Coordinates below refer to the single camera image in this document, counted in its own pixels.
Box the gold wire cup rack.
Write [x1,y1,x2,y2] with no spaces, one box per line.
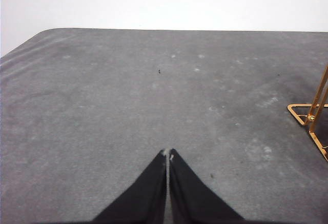
[286,65,328,162]

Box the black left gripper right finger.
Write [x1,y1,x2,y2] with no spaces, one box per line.
[168,148,246,224]

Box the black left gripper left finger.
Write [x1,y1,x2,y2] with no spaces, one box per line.
[92,148,169,224]

